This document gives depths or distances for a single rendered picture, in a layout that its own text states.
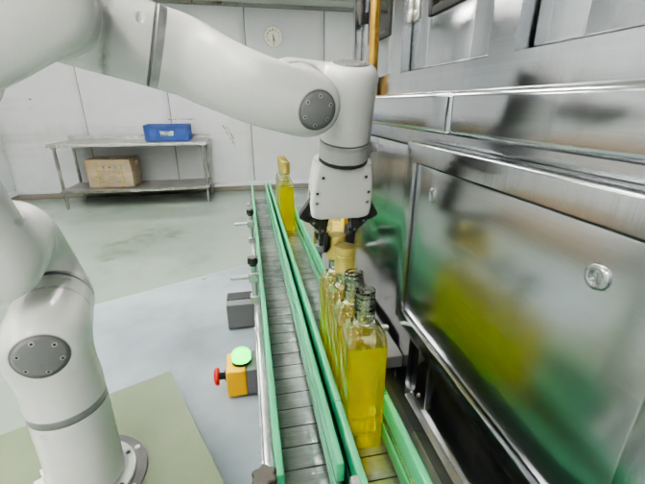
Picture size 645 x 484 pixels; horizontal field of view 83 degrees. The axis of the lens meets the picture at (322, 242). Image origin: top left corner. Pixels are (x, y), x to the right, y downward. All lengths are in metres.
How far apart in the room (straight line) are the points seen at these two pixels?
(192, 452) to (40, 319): 0.34
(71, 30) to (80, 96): 6.29
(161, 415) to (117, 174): 5.32
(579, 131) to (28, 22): 0.44
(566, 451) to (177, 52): 0.54
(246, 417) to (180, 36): 0.71
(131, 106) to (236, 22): 1.99
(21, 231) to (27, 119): 6.47
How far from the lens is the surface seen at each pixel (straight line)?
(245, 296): 1.14
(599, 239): 0.37
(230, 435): 0.86
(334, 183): 0.57
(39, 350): 0.53
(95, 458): 0.66
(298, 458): 0.64
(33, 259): 0.52
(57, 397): 0.58
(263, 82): 0.42
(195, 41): 0.45
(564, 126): 0.39
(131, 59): 0.45
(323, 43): 6.46
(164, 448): 0.75
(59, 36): 0.39
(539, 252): 0.41
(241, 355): 0.87
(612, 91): 0.37
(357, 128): 0.53
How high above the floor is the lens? 1.38
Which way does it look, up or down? 21 degrees down
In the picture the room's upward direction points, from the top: straight up
